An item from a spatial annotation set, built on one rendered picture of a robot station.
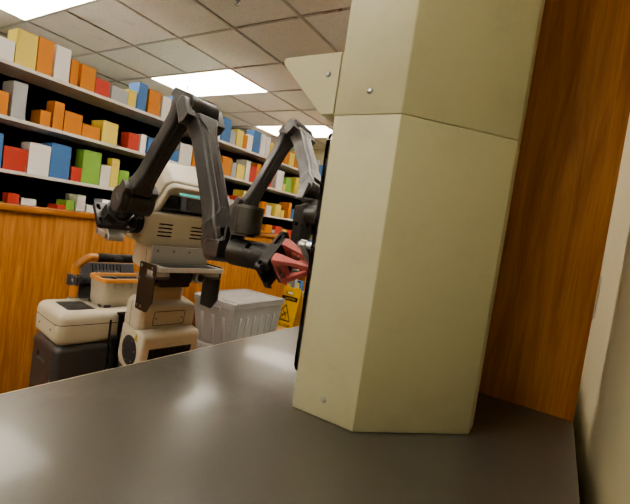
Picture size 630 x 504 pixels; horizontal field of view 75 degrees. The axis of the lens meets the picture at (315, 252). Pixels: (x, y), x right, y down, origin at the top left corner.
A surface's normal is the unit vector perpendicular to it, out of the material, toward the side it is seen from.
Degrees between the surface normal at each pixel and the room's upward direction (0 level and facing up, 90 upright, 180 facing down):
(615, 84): 90
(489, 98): 90
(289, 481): 0
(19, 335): 90
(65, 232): 90
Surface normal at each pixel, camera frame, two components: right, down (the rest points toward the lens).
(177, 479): 0.15, -0.99
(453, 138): 0.23, 0.08
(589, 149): -0.51, -0.03
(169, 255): 0.76, 0.14
